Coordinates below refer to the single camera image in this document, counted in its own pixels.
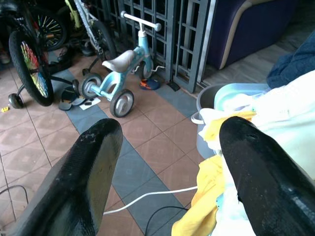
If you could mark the black kids bicycle colourful spokes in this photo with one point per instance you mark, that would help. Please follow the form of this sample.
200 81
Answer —
29 56

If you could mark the orange and blue shoe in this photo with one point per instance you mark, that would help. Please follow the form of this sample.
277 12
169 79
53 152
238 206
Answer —
149 84

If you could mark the small yellow toy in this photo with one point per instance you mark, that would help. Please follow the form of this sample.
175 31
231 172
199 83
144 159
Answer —
5 109

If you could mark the white and yellow garment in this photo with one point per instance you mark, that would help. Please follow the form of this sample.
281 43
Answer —
283 115

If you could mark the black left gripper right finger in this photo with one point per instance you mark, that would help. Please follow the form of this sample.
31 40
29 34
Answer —
265 182

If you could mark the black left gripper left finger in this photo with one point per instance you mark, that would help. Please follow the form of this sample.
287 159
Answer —
73 177

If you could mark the black gate floor stopper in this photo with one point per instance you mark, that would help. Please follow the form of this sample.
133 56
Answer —
173 86

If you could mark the light blue plastic basin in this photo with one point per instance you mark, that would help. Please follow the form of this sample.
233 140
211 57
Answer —
236 94

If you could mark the dark blue cloth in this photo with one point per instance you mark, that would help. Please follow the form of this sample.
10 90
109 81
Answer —
292 64

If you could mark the grey metal gate grille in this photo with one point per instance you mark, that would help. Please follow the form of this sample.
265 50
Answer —
157 32

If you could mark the dark blue sandal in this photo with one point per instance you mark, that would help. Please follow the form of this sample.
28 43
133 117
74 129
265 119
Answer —
79 100
67 97

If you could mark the light blue kids tricycle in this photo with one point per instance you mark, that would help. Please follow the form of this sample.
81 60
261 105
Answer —
118 73

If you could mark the grey plastic bucket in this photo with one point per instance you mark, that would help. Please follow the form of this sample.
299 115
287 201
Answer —
205 100

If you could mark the dark blue sofa beige trim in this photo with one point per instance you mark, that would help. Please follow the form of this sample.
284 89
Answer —
246 29

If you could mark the white paper sheet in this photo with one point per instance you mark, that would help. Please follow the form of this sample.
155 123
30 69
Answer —
89 103

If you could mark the white and green bicycle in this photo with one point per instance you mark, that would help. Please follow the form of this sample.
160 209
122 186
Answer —
91 27

